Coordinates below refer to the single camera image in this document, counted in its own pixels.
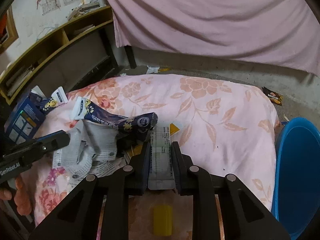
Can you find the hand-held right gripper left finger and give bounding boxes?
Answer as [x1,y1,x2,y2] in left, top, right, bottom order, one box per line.
[29,141,150,240]

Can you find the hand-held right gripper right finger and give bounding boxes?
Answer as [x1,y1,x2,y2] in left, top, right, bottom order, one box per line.
[171,141,292,240]

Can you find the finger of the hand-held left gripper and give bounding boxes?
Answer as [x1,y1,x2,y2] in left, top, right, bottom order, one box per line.
[22,130,71,159]

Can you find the silver foil packet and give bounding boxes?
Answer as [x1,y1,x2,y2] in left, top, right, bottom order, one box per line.
[148,125,175,190]

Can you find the grey perforated paper wrapper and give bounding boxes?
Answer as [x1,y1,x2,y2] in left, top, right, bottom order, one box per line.
[52,121,130,180]

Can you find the large navy snack bag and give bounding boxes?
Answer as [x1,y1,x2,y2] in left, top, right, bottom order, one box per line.
[71,96,159,143]

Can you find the blue plastic basin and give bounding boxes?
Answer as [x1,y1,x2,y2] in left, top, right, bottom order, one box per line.
[274,117,320,240]

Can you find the person's left hand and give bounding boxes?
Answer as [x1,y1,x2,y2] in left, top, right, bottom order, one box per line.
[0,175,32,216]

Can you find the blue cardboard box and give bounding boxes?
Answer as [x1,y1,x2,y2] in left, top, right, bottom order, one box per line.
[4,86,53,144]

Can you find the small navy paw-print packet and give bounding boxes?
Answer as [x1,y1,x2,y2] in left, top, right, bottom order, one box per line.
[40,87,69,117]

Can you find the pink floral blanket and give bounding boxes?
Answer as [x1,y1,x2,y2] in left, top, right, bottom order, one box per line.
[32,74,280,227]

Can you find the flat yellow packet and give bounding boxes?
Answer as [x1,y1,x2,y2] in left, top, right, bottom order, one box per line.
[153,205,173,236]

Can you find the stack of shelved books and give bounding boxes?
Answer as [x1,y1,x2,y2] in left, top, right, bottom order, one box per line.
[5,65,33,97]

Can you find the wooden shelf unit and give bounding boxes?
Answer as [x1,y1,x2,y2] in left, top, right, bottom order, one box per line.
[0,5,119,105]

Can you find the dark snack wrapper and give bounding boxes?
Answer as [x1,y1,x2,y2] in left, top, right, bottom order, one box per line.
[262,86,283,105]

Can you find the pile of books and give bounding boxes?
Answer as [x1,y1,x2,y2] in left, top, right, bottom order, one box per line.
[67,0,108,20]

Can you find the pink hanging cloth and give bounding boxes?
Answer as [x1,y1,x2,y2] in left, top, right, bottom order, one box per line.
[95,0,320,75]

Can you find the black metal post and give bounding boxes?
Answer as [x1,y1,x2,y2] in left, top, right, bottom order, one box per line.
[125,46,137,69]

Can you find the wooden picture frame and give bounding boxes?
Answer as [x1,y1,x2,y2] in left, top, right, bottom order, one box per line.
[0,5,19,53]

